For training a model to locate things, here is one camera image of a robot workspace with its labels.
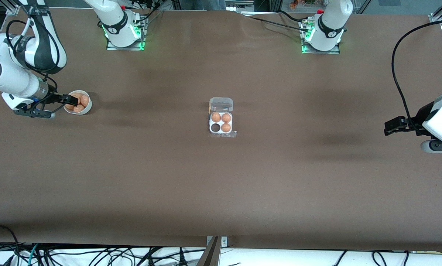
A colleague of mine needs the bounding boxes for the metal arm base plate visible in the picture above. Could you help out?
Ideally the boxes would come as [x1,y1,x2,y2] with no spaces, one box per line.
[301,18,341,55]
[106,17,146,51]

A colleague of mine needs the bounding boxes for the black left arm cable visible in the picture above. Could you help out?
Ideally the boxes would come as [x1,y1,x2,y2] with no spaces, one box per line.
[391,18,442,124]

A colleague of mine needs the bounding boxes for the white round bowl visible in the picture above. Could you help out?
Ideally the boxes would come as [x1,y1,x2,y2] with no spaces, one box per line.
[63,90,92,115]

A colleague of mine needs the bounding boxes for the metal table edge bracket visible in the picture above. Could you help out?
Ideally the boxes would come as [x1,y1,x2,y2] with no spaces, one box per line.
[206,236,228,249]

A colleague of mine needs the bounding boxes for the clear plastic egg box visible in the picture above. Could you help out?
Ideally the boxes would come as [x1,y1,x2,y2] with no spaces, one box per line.
[209,97,234,134]

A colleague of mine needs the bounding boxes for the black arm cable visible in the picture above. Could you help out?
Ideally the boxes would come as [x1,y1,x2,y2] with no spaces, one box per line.
[6,18,61,91]
[391,18,442,124]

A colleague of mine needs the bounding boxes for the teal cable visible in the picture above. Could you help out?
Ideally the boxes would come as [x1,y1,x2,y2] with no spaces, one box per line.
[28,243,41,266]

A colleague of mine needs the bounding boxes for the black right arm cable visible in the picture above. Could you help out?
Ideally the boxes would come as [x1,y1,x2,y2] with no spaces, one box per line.
[6,18,61,91]

